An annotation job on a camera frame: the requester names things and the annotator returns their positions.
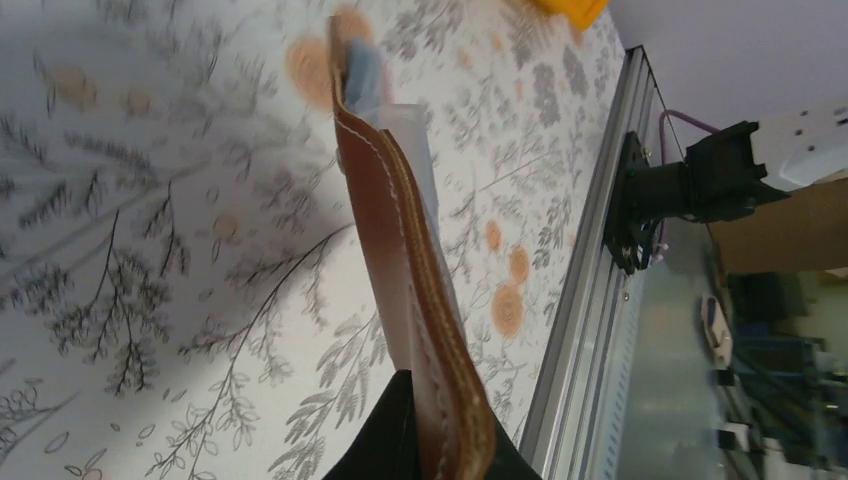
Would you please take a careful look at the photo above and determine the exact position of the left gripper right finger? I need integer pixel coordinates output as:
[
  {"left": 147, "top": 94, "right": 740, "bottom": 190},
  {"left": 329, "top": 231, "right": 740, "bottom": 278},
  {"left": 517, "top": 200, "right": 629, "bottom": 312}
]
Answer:
[{"left": 490, "top": 420, "right": 541, "bottom": 480}]

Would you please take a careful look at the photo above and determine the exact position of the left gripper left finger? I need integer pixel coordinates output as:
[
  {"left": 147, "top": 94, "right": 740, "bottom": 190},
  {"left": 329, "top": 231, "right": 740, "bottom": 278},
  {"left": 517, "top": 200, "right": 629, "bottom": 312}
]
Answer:
[{"left": 324, "top": 370, "right": 420, "bottom": 480}]

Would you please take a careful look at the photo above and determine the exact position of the brown leather card holder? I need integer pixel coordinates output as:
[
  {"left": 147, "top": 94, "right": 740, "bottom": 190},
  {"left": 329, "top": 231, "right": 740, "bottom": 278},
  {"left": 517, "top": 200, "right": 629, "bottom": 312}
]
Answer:
[{"left": 328, "top": 15, "right": 496, "bottom": 479}]

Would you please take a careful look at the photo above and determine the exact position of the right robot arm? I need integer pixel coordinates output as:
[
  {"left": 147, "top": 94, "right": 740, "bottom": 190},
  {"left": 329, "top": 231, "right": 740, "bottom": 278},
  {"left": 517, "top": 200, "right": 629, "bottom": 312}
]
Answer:
[{"left": 619, "top": 98, "right": 847, "bottom": 223}]

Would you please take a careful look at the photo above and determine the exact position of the floral table mat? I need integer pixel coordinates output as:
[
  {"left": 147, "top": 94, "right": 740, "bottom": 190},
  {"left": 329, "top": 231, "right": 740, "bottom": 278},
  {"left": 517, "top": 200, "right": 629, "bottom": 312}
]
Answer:
[{"left": 1, "top": 1, "right": 624, "bottom": 479}]

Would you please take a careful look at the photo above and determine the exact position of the orange storage bin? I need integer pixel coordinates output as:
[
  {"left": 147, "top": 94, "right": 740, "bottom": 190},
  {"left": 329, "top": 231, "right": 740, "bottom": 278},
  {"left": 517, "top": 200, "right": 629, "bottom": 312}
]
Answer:
[{"left": 535, "top": 0, "right": 609, "bottom": 31}]

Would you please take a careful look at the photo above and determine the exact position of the aluminium rail frame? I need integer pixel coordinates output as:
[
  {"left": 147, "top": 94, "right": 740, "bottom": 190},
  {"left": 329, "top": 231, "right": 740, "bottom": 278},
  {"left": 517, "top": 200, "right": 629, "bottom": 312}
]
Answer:
[{"left": 519, "top": 47, "right": 656, "bottom": 479}]

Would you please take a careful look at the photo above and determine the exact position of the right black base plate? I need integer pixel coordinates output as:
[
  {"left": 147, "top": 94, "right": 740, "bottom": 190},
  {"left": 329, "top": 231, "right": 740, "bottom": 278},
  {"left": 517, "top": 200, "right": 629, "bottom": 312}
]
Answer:
[{"left": 603, "top": 130, "right": 661, "bottom": 275}]

